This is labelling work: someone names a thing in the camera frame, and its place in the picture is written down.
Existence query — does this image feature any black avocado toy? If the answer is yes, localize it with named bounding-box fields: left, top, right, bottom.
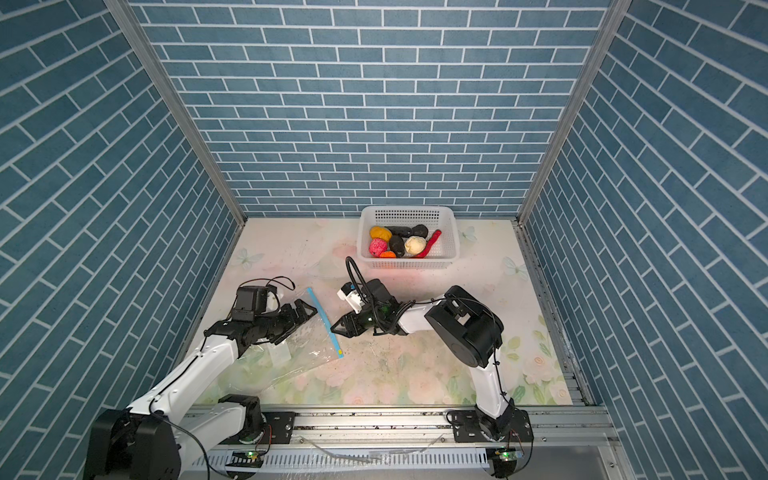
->
left=388, top=235, right=406, bottom=258

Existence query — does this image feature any cream white bun toy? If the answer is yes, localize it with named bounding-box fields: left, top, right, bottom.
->
left=405, top=236, right=426, bottom=256

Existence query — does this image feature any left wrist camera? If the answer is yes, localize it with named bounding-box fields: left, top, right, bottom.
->
left=230, top=285, right=280, bottom=322

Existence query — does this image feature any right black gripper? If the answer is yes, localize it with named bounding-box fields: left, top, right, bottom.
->
left=328, top=308, right=385, bottom=339

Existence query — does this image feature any white plastic mesh basket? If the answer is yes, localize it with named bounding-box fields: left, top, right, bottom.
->
left=357, top=206, right=460, bottom=269

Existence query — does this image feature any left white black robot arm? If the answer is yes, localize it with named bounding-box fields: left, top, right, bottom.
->
left=83, top=299, right=322, bottom=479

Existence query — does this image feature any red chili pepper toy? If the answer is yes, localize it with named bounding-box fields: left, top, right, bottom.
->
left=414, top=230, right=442, bottom=258

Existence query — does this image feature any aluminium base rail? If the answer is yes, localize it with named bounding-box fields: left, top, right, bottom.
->
left=175, top=401, right=634, bottom=479

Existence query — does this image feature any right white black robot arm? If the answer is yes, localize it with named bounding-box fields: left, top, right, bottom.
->
left=331, top=279, right=534, bottom=443

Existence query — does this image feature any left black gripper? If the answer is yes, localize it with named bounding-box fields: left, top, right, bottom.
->
left=254, top=297, right=318, bottom=342

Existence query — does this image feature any clear zip top bag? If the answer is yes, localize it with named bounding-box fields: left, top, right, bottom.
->
left=208, top=283, right=343, bottom=396

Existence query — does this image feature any dark round crinkled food toy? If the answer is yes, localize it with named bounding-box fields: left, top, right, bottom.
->
left=411, top=224, right=429, bottom=239

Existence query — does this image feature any yellow potato toy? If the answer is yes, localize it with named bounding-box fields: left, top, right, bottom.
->
left=369, top=226, right=393, bottom=242

